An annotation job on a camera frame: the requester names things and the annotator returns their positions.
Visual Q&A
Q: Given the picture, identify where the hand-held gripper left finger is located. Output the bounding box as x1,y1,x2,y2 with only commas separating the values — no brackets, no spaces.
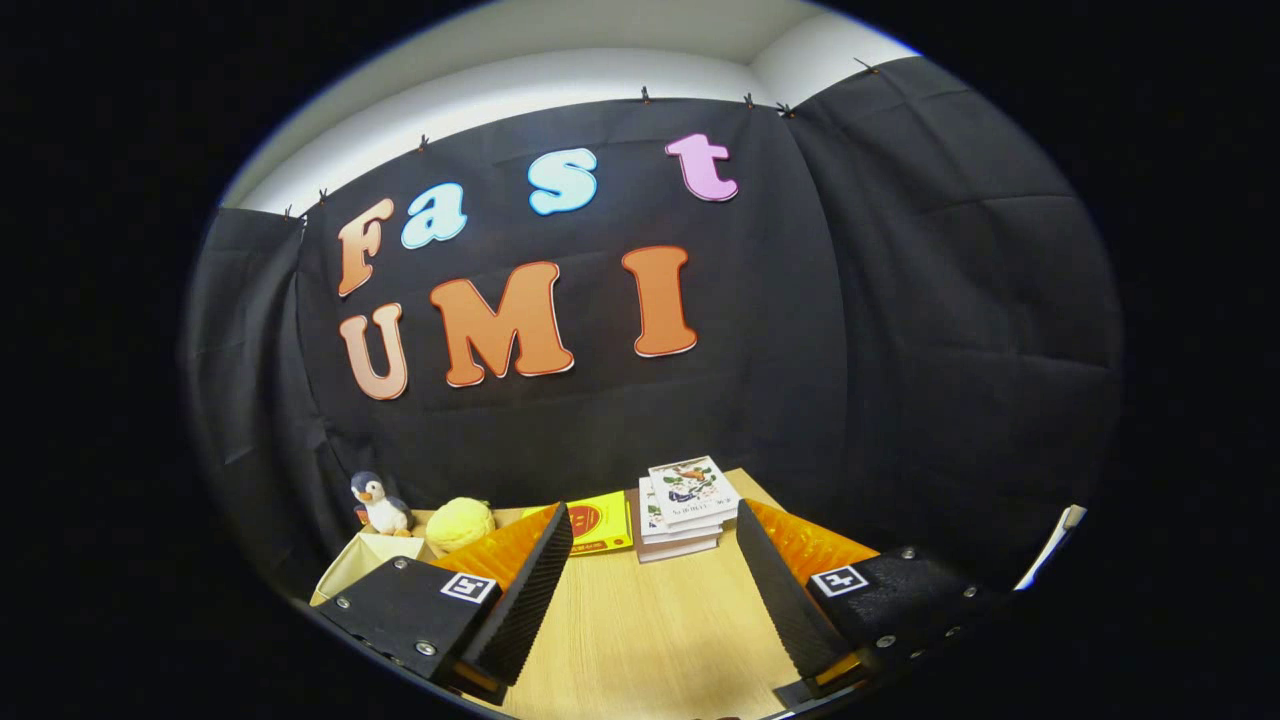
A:
315,502,576,706

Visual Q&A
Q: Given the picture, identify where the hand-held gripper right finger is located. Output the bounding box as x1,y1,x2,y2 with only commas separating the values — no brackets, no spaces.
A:
735,498,1001,701

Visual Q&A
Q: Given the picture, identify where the beige fabric storage box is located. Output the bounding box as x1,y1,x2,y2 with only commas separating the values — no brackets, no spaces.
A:
310,532,431,607

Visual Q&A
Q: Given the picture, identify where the yellow round plush toy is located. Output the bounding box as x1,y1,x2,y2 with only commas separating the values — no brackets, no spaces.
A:
425,497,496,556

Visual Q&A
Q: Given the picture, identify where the yellow book red circle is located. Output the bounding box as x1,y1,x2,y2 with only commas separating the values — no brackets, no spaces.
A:
525,490,635,557

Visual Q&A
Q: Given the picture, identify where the white book illustrated cover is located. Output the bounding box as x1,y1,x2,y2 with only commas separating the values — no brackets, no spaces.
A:
648,456,741,528

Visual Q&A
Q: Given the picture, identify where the penguin plush toy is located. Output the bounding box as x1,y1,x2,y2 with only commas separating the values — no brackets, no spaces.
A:
350,471,413,538

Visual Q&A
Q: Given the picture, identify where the row of small cloth clips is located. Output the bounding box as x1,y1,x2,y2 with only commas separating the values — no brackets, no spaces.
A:
283,58,879,219

